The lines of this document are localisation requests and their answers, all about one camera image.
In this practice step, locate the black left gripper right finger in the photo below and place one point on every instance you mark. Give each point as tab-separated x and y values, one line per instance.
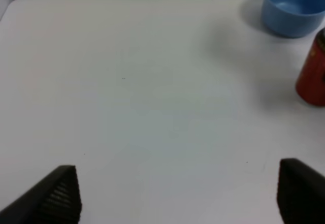
300	193

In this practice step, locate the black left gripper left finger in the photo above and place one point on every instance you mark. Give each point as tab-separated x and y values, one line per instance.
54	199

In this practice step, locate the red can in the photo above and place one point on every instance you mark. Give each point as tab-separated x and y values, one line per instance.
310	83

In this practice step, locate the blue bowl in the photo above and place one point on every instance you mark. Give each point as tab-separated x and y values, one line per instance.
292	18

